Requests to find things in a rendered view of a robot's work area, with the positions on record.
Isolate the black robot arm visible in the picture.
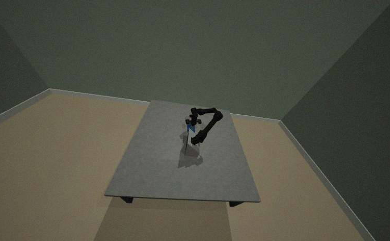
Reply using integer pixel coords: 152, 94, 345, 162
190, 108, 223, 145

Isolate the blue circuit board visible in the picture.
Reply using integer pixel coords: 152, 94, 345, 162
187, 123, 195, 132

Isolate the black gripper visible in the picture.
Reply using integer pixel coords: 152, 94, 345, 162
185, 118, 201, 126

